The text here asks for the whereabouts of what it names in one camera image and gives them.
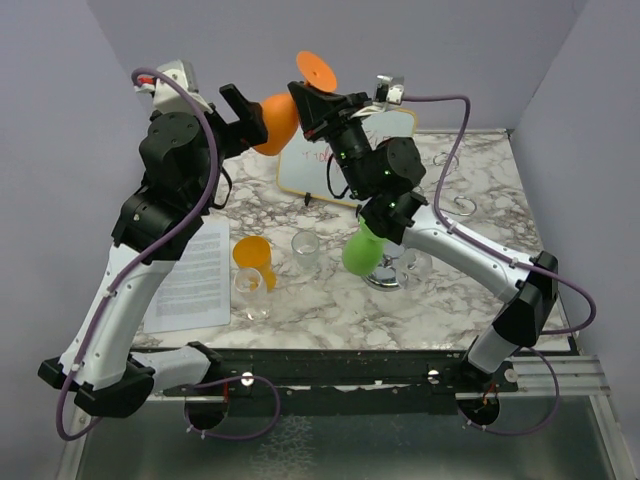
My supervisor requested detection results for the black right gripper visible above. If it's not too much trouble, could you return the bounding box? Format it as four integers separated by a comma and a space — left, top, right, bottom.
288, 83, 372, 201

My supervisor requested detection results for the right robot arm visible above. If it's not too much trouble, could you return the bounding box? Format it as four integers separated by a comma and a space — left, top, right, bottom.
288, 81, 558, 391

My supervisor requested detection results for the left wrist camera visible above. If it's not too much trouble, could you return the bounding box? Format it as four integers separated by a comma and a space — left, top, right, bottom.
134, 59, 211, 116

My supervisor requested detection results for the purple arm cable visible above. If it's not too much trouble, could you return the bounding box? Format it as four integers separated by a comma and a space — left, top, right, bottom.
399, 93, 597, 436
54, 67, 221, 441

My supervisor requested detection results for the printed paper sheet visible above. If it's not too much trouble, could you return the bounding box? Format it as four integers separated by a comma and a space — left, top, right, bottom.
143, 220, 231, 334

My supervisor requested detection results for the orange wine glass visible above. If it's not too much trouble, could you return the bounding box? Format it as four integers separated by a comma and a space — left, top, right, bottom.
253, 50, 337, 156

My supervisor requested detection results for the yellow-orange wine glass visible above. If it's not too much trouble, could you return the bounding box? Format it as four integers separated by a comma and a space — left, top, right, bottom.
232, 236, 277, 292

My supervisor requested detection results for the yellow framed whiteboard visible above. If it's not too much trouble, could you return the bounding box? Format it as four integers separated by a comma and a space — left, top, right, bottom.
276, 109, 418, 207

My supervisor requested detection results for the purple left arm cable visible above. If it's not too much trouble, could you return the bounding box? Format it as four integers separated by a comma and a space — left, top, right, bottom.
54, 67, 221, 441

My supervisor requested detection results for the clear wine glass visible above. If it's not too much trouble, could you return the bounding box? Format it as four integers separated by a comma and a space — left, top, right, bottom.
396, 249, 433, 290
233, 268, 269, 320
291, 230, 320, 272

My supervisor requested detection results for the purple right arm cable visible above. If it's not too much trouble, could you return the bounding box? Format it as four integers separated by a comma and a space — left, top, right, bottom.
399, 93, 597, 436

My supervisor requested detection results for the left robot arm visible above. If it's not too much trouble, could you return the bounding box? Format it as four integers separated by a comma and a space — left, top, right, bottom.
38, 84, 267, 418

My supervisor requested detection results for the clear wine glass back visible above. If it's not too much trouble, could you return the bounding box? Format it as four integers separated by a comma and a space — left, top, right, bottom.
291, 230, 320, 272

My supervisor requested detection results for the green wine glass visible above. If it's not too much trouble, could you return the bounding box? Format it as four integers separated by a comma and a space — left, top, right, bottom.
342, 217, 387, 276

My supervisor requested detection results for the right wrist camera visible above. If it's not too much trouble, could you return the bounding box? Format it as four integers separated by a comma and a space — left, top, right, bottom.
353, 74, 405, 117

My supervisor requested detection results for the clear wine glass front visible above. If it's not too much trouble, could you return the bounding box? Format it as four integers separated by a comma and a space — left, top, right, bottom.
233, 268, 269, 320

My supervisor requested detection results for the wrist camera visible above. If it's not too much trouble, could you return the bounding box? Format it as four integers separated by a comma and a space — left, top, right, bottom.
134, 59, 211, 116
353, 74, 405, 117

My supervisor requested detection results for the chrome wine glass rack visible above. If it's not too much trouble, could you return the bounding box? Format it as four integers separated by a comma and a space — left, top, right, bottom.
362, 152, 477, 292

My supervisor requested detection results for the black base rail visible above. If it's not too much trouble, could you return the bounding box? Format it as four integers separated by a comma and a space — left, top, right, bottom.
162, 348, 515, 416

